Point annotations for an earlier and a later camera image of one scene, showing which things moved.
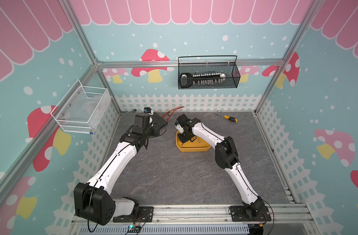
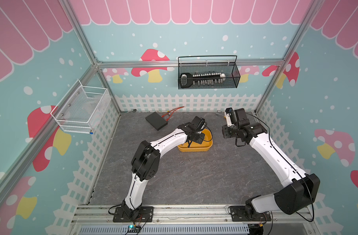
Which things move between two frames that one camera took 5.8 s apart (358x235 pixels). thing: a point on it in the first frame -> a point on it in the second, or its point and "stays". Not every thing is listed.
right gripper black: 182,140 -> 225,132
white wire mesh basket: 82,109 stays
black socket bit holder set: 187,80 stays
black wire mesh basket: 210,72 stays
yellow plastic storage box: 198,145 stays
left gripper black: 156,131 -> 199,140
